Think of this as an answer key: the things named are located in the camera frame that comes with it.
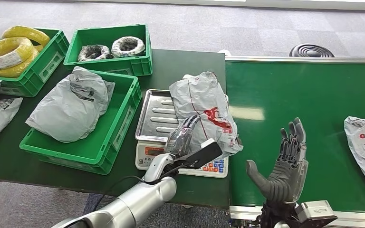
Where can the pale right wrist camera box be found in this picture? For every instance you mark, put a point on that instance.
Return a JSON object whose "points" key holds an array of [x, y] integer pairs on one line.
{"points": [[316, 212]]}

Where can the black ribbed round object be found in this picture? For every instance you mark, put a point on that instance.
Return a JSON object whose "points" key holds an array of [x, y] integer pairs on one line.
{"points": [[311, 51]]}

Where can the green crate with black coils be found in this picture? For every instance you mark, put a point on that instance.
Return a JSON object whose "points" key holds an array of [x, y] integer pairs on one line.
{"points": [[107, 35]]}

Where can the small white oval device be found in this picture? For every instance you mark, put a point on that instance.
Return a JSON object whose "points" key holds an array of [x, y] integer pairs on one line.
{"points": [[186, 76]]}

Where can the large green plastic crate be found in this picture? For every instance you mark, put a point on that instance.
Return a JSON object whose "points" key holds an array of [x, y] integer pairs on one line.
{"points": [[119, 119]]}

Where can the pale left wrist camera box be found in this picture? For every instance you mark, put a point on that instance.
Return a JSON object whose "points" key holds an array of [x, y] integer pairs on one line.
{"points": [[204, 154]]}

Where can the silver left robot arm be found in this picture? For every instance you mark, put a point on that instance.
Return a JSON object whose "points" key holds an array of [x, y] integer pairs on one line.
{"points": [[138, 201]]}

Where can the small white round cap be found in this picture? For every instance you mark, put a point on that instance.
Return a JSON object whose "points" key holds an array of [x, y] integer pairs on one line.
{"points": [[225, 52]]}

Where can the green conveyor belt machine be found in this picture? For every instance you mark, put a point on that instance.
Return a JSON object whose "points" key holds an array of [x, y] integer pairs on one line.
{"points": [[321, 91]]}

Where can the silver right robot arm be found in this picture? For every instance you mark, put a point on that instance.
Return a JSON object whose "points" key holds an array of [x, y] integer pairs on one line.
{"points": [[277, 217]]}

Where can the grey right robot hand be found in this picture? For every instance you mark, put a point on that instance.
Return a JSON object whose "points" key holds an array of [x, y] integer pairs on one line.
{"points": [[284, 176]]}

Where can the plain grey crumpled package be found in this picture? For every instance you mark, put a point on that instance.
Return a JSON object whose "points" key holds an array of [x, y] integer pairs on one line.
{"points": [[69, 105]]}

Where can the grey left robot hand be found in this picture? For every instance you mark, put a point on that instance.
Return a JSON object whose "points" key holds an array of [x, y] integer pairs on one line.
{"points": [[181, 138]]}

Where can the green crate with yellow coils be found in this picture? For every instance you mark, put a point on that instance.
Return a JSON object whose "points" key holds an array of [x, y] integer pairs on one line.
{"points": [[45, 63]]}

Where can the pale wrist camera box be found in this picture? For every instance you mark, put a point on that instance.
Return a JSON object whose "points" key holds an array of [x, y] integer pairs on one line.
{"points": [[204, 154], [316, 212]]}

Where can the white electronic scale steel tray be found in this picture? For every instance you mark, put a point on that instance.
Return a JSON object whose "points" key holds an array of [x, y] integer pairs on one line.
{"points": [[155, 126]]}

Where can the grey package with red print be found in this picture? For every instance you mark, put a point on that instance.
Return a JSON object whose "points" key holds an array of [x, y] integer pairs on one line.
{"points": [[204, 104]]}

